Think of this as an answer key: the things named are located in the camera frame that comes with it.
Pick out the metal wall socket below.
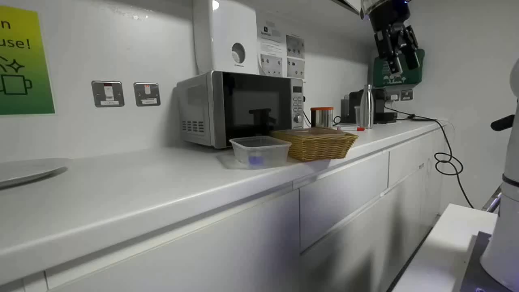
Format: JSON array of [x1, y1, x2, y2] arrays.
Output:
[[133, 82, 161, 106], [91, 81, 125, 106]]

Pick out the white paper towel dispenser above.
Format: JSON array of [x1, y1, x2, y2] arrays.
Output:
[[193, 0, 260, 74]]

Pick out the instruction sheets on wall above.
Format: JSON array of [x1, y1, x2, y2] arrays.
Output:
[[258, 21, 305, 79]]

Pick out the black coffee machine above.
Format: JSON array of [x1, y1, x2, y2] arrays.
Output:
[[341, 46, 427, 124]]

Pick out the right metal wall socket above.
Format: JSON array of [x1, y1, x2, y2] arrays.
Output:
[[133, 82, 161, 106]]

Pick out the white plate lid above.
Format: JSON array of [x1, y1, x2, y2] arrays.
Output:
[[0, 157, 68, 188]]

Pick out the left metal wall socket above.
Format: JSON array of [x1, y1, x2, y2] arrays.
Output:
[[91, 81, 125, 106]]

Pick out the green yellow wall poster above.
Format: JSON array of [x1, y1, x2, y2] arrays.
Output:
[[0, 4, 55, 115]]

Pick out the black power cable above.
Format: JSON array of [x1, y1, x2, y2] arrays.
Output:
[[384, 106, 475, 209]]

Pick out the silver microwave oven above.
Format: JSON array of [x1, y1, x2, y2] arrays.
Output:
[[175, 69, 303, 149]]

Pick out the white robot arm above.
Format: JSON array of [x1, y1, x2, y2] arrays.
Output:
[[360, 0, 519, 292]]

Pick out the glass jar orange lid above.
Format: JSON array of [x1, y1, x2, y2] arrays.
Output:
[[311, 106, 334, 128]]

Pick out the woven wicker basket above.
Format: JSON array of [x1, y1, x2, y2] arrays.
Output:
[[273, 128, 357, 162]]

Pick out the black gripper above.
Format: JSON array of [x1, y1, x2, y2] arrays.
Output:
[[370, 0, 420, 74]]

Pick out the clear plastic lunchbox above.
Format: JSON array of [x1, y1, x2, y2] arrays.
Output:
[[230, 136, 290, 168]]

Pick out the white cabinet drawers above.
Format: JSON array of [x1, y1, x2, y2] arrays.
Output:
[[0, 126, 444, 292]]

